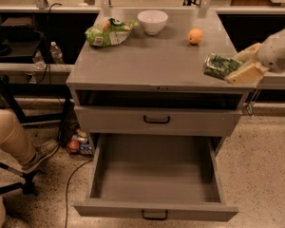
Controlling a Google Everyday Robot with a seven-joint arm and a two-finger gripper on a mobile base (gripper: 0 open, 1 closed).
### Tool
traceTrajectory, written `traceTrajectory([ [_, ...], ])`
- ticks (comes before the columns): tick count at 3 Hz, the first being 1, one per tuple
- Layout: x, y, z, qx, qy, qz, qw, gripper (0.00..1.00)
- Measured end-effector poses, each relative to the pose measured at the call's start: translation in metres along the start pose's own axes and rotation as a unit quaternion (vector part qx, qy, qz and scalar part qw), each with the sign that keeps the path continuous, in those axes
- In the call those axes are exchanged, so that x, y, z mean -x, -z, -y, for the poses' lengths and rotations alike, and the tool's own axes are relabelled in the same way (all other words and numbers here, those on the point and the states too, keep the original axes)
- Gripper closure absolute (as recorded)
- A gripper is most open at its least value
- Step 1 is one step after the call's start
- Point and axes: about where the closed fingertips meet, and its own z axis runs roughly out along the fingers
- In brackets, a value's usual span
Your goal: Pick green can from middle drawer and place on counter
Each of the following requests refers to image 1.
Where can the green chip bag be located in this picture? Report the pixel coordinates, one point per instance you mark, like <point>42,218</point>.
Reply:
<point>111,32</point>

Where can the open grey middle drawer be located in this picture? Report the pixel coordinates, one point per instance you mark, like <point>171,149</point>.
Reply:
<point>155,178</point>

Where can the person leg beige trousers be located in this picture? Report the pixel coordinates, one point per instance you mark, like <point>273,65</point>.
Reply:
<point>13,138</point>

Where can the orange fruit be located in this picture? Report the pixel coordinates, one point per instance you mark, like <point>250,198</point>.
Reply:
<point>195,36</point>

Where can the grey drawer cabinet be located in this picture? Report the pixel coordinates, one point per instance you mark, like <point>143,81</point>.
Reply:
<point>162,71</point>

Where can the red apple on floor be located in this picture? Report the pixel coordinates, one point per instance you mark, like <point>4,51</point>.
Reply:
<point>73,146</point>

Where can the silver can on floor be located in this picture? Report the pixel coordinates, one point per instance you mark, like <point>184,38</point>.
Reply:
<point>80,139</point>

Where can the white bowl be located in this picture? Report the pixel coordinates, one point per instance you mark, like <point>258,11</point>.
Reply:
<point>152,21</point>

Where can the blue packet on floor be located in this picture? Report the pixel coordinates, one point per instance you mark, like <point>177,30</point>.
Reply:
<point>85,149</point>

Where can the clear water bottle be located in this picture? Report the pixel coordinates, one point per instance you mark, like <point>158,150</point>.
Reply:
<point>56,54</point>
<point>39,60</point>

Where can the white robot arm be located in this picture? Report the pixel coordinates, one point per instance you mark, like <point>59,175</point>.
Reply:
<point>259,58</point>

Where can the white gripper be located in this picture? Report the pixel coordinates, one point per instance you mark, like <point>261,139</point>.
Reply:
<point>274,55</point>

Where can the grey sneaker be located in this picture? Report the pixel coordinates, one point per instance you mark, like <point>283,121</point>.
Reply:
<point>43,152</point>

